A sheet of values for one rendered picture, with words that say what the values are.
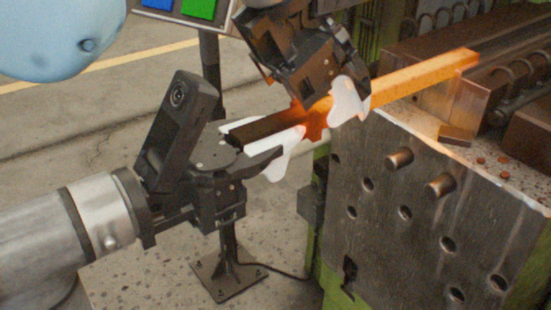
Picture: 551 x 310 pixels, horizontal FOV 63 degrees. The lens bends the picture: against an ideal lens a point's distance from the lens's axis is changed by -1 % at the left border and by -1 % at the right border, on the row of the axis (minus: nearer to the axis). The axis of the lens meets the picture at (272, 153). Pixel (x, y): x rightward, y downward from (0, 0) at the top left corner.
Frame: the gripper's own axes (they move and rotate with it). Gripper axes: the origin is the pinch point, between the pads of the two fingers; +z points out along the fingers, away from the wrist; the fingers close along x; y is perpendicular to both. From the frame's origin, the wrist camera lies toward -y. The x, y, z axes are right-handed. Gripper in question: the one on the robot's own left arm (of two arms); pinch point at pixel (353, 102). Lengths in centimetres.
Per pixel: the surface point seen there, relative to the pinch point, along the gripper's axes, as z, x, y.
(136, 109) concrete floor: 98, -180, 28
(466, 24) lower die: 20.6, -10.9, -32.6
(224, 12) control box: 2.4, -38.5, -2.9
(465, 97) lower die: 11.7, 4.2, -14.0
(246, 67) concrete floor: 135, -189, -38
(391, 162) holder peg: 14.6, 1.4, -0.9
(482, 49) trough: 15.5, -1.7, -25.2
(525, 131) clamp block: 12.3, 13.6, -13.7
